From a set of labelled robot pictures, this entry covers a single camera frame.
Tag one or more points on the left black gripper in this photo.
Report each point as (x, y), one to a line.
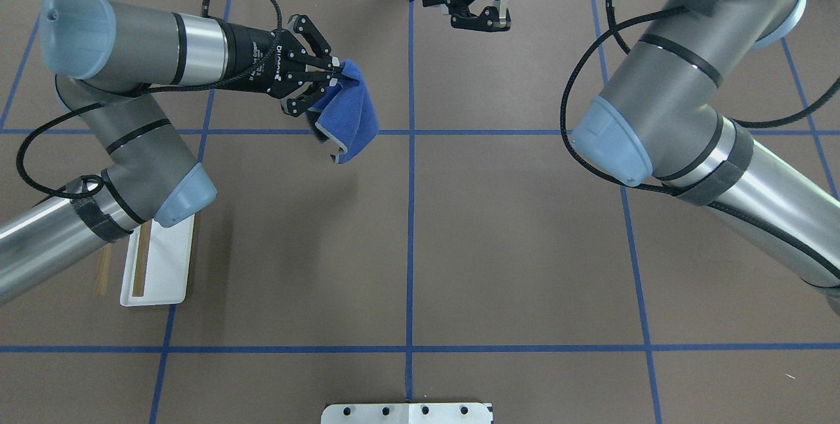
(252, 56)

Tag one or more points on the blue microfiber towel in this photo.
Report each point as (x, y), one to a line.
(346, 115)

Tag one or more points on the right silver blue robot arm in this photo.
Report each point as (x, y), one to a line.
(652, 126)

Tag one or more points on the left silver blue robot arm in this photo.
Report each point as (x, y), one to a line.
(109, 59)

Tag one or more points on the white rack base tray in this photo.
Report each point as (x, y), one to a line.
(169, 264)

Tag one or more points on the white mounting plate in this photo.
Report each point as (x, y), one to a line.
(446, 412)

